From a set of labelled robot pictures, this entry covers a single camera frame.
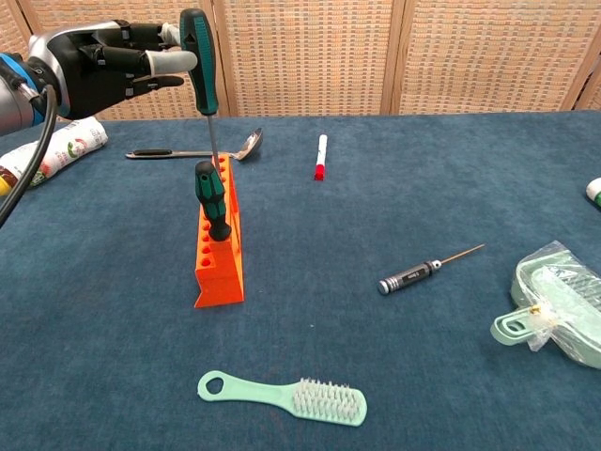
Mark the mint green scrub brush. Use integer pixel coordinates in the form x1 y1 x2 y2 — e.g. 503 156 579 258
196 370 368 428

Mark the orange tool rack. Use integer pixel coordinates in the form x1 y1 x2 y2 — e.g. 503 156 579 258
193 152 246 310

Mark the mint dustpan in plastic bag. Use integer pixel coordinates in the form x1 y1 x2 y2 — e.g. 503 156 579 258
490 240 601 370

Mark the black precision screwdriver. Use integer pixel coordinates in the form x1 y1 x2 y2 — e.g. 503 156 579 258
378 243 486 296

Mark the short green black screwdriver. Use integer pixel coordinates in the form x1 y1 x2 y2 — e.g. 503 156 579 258
194 160 234 242

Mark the long teal black screwdriver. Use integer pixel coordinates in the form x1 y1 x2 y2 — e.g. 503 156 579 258
178 8 221 166

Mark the white printed bottle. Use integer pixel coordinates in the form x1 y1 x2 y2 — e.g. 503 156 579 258
0 117 109 197

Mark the white marker red cap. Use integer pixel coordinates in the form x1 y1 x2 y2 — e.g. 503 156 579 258
313 134 329 182

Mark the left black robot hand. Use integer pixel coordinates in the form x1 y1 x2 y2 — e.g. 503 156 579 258
27 19 199 121

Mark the woven folding screen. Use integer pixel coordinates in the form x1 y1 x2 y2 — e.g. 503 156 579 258
0 0 601 128

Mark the blue table cloth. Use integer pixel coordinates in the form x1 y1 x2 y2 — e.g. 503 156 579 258
0 110 601 451

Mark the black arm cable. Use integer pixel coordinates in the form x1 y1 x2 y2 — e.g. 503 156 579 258
0 84 59 227

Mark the steel ladle black handle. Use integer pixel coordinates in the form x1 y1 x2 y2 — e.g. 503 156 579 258
125 127 264 163

